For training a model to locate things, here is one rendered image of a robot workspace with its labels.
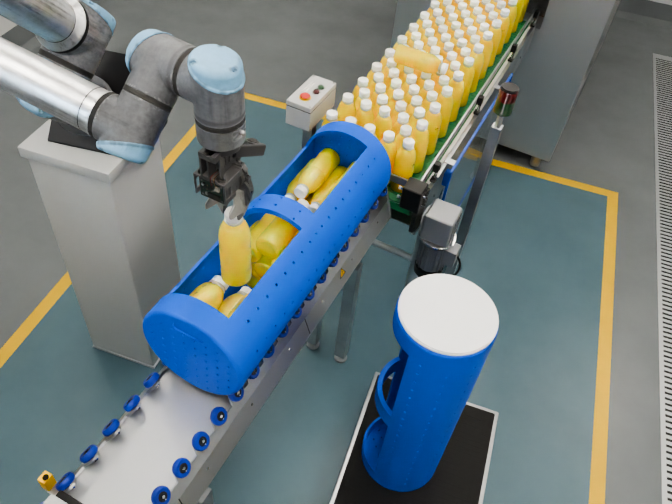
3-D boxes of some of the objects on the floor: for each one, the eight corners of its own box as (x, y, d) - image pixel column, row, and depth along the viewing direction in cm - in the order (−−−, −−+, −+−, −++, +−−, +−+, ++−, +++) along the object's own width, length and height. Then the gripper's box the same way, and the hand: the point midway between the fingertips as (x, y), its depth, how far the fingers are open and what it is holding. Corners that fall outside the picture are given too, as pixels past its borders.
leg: (331, 359, 282) (344, 266, 236) (337, 350, 286) (351, 256, 240) (343, 365, 281) (358, 272, 235) (349, 355, 284) (365, 262, 239)
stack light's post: (431, 315, 304) (490, 127, 223) (434, 310, 306) (493, 121, 226) (438, 319, 303) (501, 130, 222) (441, 313, 305) (504, 125, 225)
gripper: (180, 143, 116) (191, 224, 132) (232, 164, 113) (236, 245, 129) (208, 119, 121) (215, 200, 137) (257, 138, 118) (259, 219, 134)
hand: (233, 209), depth 134 cm, fingers open, 3 cm apart
